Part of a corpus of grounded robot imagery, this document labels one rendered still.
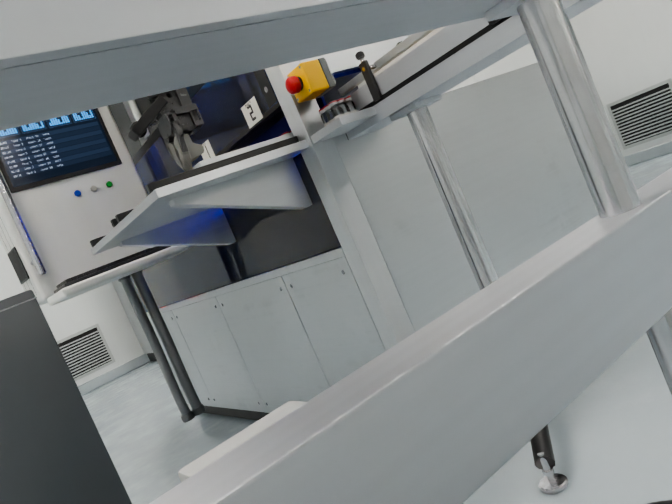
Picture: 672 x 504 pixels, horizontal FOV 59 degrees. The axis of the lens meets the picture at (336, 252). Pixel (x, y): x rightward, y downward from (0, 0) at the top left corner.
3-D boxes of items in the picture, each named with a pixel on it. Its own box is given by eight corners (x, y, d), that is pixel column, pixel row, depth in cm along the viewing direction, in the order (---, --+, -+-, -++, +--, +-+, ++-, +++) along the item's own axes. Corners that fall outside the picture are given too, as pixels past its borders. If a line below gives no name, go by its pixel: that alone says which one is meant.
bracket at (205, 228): (233, 243, 197) (216, 206, 197) (236, 241, 195) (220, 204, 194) (136, 283, 179) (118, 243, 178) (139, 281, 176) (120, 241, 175)
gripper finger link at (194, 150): (213, 165, 140) (198, 128, 139) (191, 172, 136) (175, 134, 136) (209, 169, 142) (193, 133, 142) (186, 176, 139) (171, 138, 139)
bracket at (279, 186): (307, 207, 156) (287, 161, 155) (313, 204, 153) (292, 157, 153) (191, 254, 137) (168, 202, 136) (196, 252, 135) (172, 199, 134)
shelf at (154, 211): (227, 205, 208) (225, 199, 208) (333, 138, 150) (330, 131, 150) (93, 255, 182) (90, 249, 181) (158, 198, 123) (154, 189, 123)
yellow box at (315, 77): (320, 97, 146) (309, 69, 145) (336, 85, 140) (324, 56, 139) (296, 104, 142) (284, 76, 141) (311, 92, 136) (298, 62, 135)
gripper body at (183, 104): (206, 125, 140) (185, 77, 139) (172, 134, 135) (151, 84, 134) (195, 136, 146) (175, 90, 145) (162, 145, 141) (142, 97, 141)
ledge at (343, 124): (355, 129, 152) (352, 122, 152) (386, 110, 141) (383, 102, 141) (313, 144, 144) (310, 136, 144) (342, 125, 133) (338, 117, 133)
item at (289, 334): (326, 336, 376) (270, 207, 371) (638, 301, 205) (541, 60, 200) (184, 418, 321) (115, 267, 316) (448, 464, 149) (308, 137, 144)
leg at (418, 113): (535, 396, 148) (415, 108, 144) (566, 397, 141) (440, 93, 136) (514, 414, 144) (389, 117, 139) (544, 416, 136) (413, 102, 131)
